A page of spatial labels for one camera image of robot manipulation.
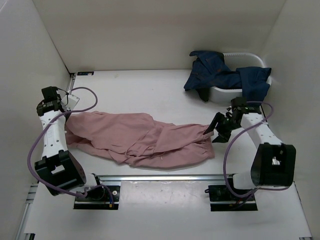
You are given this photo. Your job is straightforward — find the dark blue denim jeans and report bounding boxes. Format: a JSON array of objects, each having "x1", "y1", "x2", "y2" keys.
[{"x1": 183, "y1": 50, "x2": 242, "y2": 102}]

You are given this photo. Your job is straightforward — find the blue trousers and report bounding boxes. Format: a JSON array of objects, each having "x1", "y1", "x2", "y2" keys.
[{"x1": 236, "y1": 66, "x2": 272, "y2": 102}]

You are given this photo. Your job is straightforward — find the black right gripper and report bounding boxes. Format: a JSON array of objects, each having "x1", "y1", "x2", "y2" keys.
[{"x1": 203, "y1": 111, "x2": 240, "y2": 144}]

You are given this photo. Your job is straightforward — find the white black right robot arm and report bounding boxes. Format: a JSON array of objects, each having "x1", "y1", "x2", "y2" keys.
[{"x1": 205, "y1": 97, "x2": 297, "y2": 200}]

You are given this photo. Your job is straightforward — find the blue label sticker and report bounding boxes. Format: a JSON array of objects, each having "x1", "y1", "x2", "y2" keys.
[{"x1": 77, "y1": 71, "x2": 95, "y2": 76}]

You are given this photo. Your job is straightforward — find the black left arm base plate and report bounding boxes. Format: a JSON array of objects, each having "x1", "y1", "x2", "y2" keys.
[{"x1": 73, "y1": 173, "x2": 121, "y2": 211}]

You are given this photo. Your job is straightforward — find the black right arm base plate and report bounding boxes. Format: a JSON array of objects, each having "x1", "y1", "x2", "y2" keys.
[{"x1": 204, "y1": 185, "x2": 258, "y2": 212}]

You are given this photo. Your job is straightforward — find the left aluminium side rail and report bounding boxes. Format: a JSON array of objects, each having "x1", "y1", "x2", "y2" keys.
[{"x1": 14, "y1": 183, "x2": 38, "y2": 240}]

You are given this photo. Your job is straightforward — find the pink trousers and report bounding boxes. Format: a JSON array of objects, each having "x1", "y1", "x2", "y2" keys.
[{"x1": 65, "y1": 111, "x2": 215, "y2": 169}]

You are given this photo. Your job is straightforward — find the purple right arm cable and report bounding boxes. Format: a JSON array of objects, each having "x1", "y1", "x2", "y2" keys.
[{"x1": 222, "y1": 100, "x2": 293, "y2": 199}]

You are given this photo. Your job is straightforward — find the aluminium table edge rail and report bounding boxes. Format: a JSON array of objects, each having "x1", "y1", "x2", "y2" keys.
[{"x1": 98, "y1": 174, "x2": 225, "y2": 182}]

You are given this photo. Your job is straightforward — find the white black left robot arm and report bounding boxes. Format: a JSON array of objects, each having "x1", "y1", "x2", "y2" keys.
[{"x1": 28, "y1": 86, "x2": 215, "y2": 196}]

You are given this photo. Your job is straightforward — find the white plastic basket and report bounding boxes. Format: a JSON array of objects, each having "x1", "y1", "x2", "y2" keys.
[{"x1": 209, "y1": 52, "x2": 266, "y2": 105}]

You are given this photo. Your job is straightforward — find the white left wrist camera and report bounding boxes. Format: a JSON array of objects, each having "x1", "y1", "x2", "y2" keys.
[{"x1": 61, "y1": 94, "x2": 80, "y2": 111}]

